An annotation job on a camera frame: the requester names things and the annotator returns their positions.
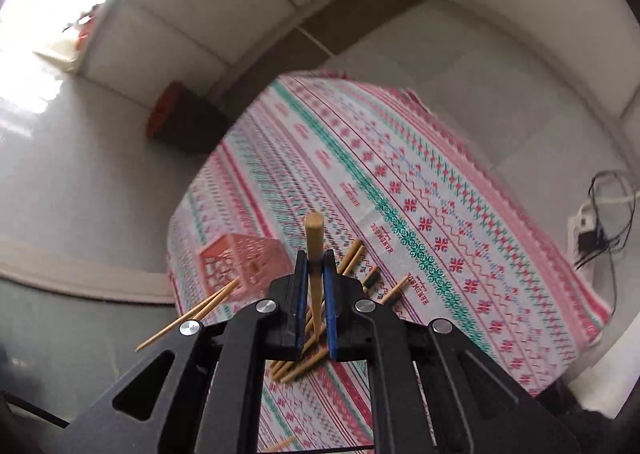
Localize white power strip with plugs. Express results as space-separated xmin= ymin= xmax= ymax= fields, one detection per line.
xmin=574 ymin=171 xmax=637 ymax=329

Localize white kitchen cabinets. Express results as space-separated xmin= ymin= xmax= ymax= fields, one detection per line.
xmin=75 ymin=0 xmax=640 ymax=121

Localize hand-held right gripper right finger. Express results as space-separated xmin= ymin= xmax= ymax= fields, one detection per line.
xmin=322 ymin=250 xmax=583 ymax=454

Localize brown floor mat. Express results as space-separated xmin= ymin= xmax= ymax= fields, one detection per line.
xmin=297 ymin=0 xmax=434 ymax=37
xmin=215 ymin=28 xmax=332 ymax=99

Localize patterned red green tablecloth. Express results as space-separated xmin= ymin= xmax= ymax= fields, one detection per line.
xmin=166 ymin=70 xmax=612 ymax=454

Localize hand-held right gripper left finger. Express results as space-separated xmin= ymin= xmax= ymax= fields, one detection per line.
xmin=60 ymin=251 xmax=309 ymax=454

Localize wooden chopstick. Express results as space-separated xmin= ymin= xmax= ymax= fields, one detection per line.
xmin=262 ymin=436 xmax=297 ymax=454
xmin=304 ymin=212 xmax=327 ymax=342

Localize black plug adapter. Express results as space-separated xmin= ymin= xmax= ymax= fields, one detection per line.
xmin=577 ymin=229 xmax=601 ymax=255

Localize pink plastic basket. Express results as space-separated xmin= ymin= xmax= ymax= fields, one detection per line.
xmin=199 ymin=234 xmax=287 ymax=305

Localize dark trash bin red liner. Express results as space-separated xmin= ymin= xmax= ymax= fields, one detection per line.
xmin=146 ymin=80 xmax=236 ymax=155

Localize red item on counter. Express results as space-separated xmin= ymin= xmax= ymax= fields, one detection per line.
xmin=76 ymin=15 xmax=97 ymax=52

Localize pile of wooden chopsticks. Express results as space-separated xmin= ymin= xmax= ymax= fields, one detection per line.
xmin=135 ymin=240 xmax=410 ymax=385

